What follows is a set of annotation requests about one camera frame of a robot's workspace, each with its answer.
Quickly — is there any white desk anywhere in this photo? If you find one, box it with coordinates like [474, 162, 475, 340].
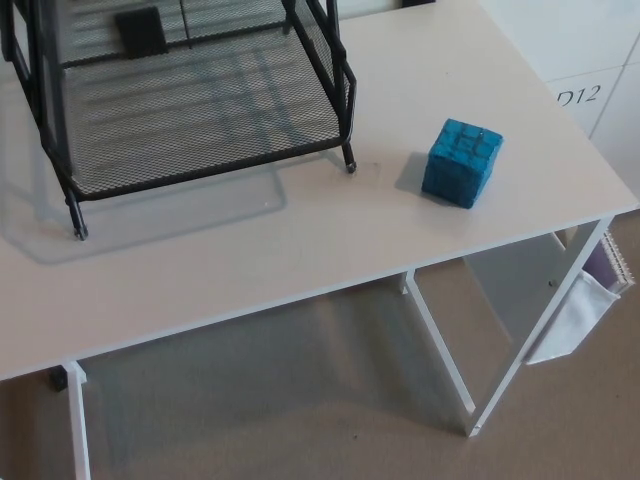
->
[0, 0, 640, 480]

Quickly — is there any black mesh file tray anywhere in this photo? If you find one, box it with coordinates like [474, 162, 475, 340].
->
[0, 0, 359, 242]

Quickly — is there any spiral-bound notebook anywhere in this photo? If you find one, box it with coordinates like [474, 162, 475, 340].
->
[584, 228, 637, 296]

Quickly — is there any white locker cabinet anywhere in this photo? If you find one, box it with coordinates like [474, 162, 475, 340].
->
[481, 0, 640, 197]

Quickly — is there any white fabric side pouch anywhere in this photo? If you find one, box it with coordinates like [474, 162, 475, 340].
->
[525, 272, 623, 366]

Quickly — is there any blue textured cube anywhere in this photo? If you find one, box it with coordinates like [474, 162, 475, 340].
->
[421, 118, 505, 207]

